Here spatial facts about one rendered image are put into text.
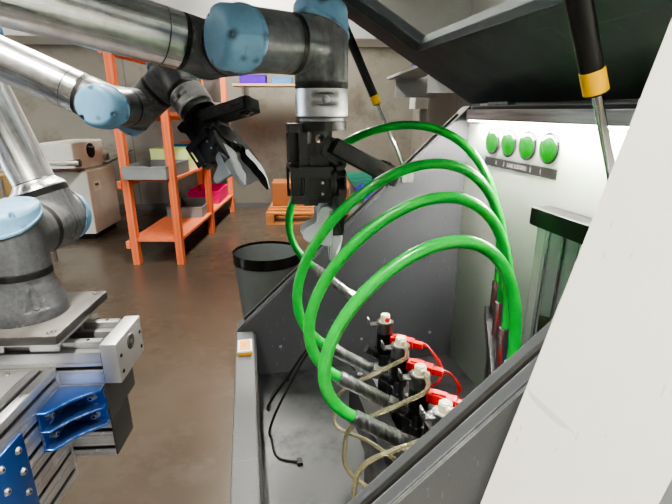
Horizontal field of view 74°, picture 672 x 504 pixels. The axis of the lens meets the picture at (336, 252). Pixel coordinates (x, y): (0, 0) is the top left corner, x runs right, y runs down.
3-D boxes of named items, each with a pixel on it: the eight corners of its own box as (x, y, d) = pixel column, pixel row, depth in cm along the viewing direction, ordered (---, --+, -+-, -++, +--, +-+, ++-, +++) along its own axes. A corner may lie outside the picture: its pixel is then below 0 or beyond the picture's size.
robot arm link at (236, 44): (193, 75, 59) (265, 79, 65) (233, 70, 50) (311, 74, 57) (187, 8, 56) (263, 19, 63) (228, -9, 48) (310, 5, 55)
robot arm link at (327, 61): (275, 1, 60) (325, 10, 65) (278, 88, 63) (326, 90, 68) (310, -11, 54) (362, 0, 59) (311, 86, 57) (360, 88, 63)
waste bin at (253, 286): (305, 313, 332) (303, 241, 315) (298, 343, 290) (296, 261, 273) (246, 313, 333) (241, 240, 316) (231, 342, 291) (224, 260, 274)
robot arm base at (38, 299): (-36, 329, 86) (-49, 281, 83) (14, 298, 100) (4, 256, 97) (46, 327, 87) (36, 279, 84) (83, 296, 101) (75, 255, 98)
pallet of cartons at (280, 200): (359, 209, 682) (359, 177, 667) (366, 224, 594) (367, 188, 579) (271, 210, 674) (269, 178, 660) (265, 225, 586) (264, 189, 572)
